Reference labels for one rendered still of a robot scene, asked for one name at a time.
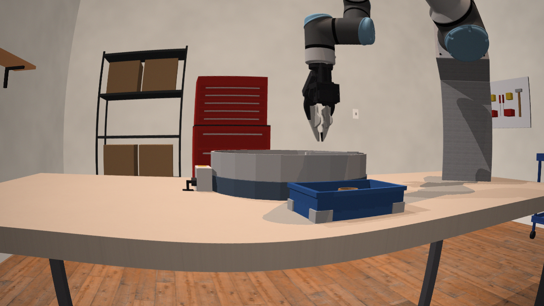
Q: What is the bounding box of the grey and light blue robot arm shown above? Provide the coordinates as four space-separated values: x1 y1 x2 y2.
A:
304 0 489 65

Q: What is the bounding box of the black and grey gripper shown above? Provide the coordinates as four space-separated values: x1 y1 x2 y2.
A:
303 62 340 142

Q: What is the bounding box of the blue plastic crate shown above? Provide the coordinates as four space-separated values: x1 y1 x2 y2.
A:
287 179 407 224

